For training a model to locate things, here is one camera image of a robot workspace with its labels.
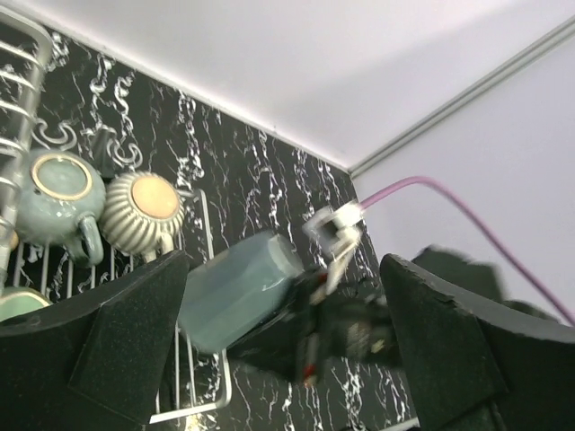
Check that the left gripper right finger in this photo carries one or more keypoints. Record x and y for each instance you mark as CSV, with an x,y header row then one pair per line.
x,y
473,364

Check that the metal wire dish rack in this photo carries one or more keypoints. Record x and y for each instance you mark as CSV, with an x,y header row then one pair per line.
x,y
16,145

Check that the mint green mug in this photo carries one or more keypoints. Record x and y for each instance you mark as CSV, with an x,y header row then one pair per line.
x,y
17,301

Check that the ribbed grey mug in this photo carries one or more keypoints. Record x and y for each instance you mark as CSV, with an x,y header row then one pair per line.
x,y
143,213

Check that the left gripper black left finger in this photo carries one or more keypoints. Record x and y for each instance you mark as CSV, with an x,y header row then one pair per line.
x,y
94,361

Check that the grey glazed mug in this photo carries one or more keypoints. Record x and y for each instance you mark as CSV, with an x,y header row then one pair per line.
x,y
61,201

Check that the dark mug cream interior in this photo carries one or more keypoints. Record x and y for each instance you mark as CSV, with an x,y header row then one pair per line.
x,y
232,293

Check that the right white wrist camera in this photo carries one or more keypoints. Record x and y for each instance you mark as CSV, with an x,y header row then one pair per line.
x,y
337,233

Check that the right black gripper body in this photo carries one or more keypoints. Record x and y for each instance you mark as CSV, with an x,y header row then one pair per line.
x,y
299,338

